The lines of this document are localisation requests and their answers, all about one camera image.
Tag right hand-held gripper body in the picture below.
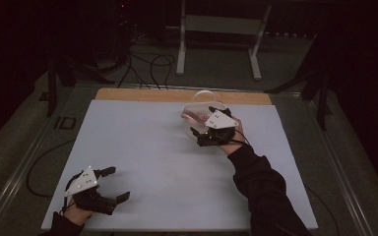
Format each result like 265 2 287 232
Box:
196 109 240 148

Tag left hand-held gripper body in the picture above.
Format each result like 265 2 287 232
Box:
63 165 119 216

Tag white plastic basket with handle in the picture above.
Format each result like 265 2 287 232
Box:
180 89 232 140

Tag person's right hand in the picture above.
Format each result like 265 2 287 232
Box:
218 117 248 156

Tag person's left hand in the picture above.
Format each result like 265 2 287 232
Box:
62 200 95 227

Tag white table mat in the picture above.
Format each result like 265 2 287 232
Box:
40 98 319 232

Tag white metal stand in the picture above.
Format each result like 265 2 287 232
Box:
175 0 273 82

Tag black stand legs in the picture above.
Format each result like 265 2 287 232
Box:
265 35 333 131
46 55 116 118

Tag right hand-held gripper cable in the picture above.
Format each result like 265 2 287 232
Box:
230 128 252 148

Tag black floor cable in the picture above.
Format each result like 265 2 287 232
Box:
26 139 77 199
304 186 340 236
117 38 152 89
149 53 177 90

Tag black square floor frame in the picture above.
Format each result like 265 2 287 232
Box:
53 116 78 131

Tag metal floor rail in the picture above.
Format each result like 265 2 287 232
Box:
0 112 67 232
303 97 372 236

